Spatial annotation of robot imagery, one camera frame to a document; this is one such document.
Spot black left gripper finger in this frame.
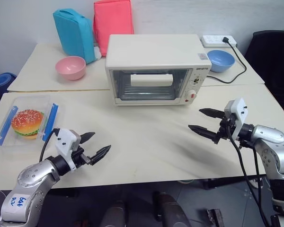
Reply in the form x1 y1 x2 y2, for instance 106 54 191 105
80 131 96 144
89 145 113 165

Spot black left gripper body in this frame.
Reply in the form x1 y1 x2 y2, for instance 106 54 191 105
71 146 98 169

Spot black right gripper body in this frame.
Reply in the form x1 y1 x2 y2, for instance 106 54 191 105
213 115 239 145

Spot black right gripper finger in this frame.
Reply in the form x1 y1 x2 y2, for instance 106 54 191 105
198 108 225 119
187 125 218 143

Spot white knob with red mark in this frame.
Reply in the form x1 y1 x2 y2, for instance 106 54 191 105
185 89 197 102

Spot clear plastic container blue clips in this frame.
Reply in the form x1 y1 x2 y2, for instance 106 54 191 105
0 95 66 152

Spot cream toaster oven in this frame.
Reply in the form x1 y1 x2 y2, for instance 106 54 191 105
105 34 212 107

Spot blue container latch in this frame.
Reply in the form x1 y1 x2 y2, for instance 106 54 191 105
0 105 18 145
42 103 60 143

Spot blue bowl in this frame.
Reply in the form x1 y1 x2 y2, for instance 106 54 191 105
207 50 236 73

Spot toy hamburger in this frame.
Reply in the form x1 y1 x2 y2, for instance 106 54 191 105
11 109 44 140

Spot pink bowl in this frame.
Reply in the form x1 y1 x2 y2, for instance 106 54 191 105
55 56 87 81

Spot white power strip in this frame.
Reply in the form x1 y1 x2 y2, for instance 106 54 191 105
201 35 238 49

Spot black chair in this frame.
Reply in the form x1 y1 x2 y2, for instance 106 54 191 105
244 30 284 112

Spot dark rounded shape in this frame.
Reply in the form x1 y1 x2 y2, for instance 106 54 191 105
152 191 188 227

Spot dark flat block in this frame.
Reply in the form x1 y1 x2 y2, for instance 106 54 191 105
206 208 230 227

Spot blue rolled foam mat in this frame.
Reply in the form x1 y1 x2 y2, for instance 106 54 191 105
0 73 18 94

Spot blue fabric bag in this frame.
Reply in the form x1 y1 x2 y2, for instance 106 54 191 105
52 9 97 65

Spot coral pink fabric bag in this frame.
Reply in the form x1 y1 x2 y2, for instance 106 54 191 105
92 0 135 58

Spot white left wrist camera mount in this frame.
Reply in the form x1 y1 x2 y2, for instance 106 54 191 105
53 129 82 171

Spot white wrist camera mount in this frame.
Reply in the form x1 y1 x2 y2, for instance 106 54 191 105
53 129 82 171
223 97 248 140

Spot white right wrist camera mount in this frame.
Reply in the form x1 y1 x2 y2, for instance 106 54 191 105
223 97 248 140

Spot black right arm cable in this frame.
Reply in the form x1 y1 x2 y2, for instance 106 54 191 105
227 120 272 227

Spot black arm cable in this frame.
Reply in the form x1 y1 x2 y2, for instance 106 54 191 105
227 120 272 227
39 129 60 163

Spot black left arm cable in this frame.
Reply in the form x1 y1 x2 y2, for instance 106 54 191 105
39 129 60 163

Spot black power cable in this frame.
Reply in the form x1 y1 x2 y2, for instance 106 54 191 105
206 36 248 84

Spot white oven door handle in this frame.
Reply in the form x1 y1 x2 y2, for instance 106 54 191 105
130 73 174 88

